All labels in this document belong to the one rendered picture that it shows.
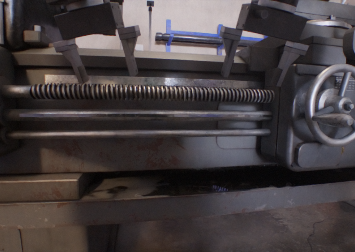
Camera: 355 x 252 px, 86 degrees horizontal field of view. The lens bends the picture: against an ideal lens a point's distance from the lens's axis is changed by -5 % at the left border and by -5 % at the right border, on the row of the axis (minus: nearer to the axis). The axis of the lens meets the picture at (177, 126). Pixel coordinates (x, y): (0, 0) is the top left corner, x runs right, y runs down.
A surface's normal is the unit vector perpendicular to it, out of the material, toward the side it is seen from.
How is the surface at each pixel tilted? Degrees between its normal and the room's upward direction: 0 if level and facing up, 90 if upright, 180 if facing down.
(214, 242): 0
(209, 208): 90
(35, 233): 90
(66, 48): 114
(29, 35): 90
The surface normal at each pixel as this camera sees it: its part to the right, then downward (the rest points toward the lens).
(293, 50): 0.08, 0.50
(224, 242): 0.01, -0.99
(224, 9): 0.18, 0.11
